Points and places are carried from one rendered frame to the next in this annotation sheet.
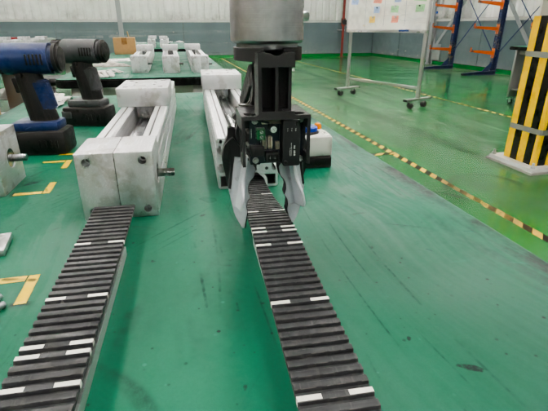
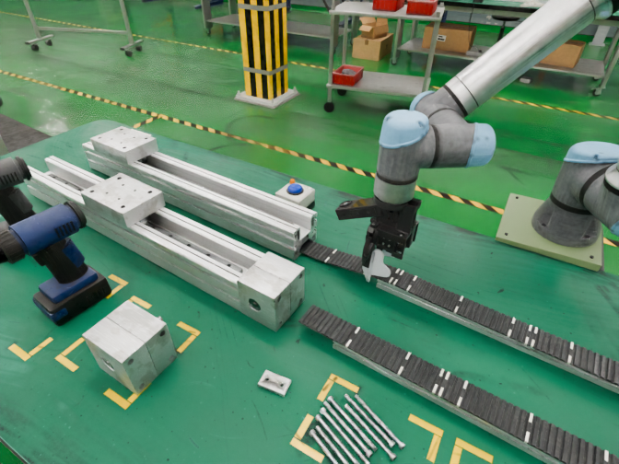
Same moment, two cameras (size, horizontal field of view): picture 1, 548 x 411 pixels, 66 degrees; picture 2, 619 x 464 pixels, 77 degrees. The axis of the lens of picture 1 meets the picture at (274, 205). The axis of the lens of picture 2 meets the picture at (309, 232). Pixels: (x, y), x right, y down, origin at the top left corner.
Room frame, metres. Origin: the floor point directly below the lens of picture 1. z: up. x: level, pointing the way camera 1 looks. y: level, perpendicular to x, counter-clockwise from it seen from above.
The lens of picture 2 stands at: (0.15, 0.57, 1.41)
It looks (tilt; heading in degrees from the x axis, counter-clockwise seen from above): 38 degrees down; 313
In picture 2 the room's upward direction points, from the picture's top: 1 degrees clockwise
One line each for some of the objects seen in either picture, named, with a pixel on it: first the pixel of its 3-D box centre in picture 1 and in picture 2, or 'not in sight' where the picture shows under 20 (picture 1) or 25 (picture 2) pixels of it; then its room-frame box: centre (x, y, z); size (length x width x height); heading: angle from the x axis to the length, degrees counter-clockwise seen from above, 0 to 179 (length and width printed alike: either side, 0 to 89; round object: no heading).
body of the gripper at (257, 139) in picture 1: (269, 106); (391, 222); (0.46, 0.01, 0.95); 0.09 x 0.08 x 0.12; 11
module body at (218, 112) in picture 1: (227, 116); (187, 187); (1.05, 0.12, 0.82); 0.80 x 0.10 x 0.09; 10
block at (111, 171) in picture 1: (130, 175); (275, 286); (0.58, 0.21, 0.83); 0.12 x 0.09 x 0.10; 100
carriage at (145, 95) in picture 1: (147, 98); (124, 203); (1.02, 0.30, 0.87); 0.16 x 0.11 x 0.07; 10
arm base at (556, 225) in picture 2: not in sight; (570, 213); (0.23, -0.46, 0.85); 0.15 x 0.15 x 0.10
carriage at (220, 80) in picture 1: (220, 83); (125, 148); (1.30, 0.16, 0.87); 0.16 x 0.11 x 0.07; 10
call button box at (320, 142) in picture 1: (302, 147); (293, 201); (0.80, -0.06, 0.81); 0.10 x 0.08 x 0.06; 100
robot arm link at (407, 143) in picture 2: not in sight; (402, 146); (0.46, 0.00, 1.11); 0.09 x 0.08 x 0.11; 48
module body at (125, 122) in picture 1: (149, 118); (130, 219); (1.02, 0.30, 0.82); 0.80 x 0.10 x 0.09; 10
